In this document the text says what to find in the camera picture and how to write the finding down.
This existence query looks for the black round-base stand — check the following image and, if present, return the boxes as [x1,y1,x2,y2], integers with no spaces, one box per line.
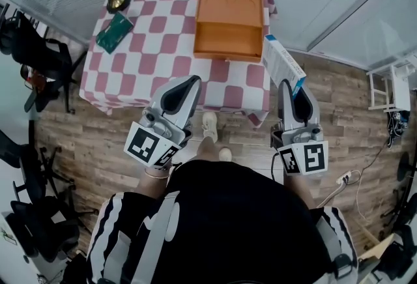
[397,150,417,183]

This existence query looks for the tangle of cables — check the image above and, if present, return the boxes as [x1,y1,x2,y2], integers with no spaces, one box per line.
[386,109,410,149]

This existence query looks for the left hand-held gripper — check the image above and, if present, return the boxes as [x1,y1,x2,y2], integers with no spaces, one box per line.
[123,75,203,168]

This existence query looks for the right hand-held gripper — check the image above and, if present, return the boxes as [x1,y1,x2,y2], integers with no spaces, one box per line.
[270,79,329,177]

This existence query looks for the red white checkered tablecloth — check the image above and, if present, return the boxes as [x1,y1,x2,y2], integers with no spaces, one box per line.
[79,0,278,130]

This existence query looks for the white power strip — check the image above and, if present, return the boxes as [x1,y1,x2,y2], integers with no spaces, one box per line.
[336,171,353,185]

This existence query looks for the black office chair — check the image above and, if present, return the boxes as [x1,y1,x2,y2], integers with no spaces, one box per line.
[371,190,417,282]
[0,4,88,114]
[0,128,78,202]
[6,186,98,264]

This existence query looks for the person's leg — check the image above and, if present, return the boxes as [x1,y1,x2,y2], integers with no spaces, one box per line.
[196,136,218,163]

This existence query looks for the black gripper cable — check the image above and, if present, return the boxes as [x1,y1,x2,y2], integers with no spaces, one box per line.
[270,152,284,183]

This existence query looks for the person's right forearm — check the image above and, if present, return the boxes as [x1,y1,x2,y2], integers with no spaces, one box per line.
[281,173,317,212]

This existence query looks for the person's left forearm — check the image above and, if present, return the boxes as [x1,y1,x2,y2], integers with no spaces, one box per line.
[134,161,173,201]

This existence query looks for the thin bracelet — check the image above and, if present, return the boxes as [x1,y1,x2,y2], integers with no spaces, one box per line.
[144,167,171,179]

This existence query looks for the orange plastic tray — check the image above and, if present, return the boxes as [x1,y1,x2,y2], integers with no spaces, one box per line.
[193,0,264,63]

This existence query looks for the blue white snack box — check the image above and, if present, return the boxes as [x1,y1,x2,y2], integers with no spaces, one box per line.
[261,34,307,100]

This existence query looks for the grey shoulder strap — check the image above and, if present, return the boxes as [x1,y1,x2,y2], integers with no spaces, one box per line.
[130,190,181,284]
[314,214,359,284]

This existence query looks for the cardboard sheet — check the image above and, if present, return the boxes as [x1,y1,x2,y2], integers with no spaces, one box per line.
[358,233,403,261]

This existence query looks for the green packet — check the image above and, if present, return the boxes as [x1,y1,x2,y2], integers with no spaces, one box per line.
[96,12,135,55]

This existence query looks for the person's black white striped top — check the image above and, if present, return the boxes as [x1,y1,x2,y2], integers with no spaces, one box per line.
[85,159,359,284]

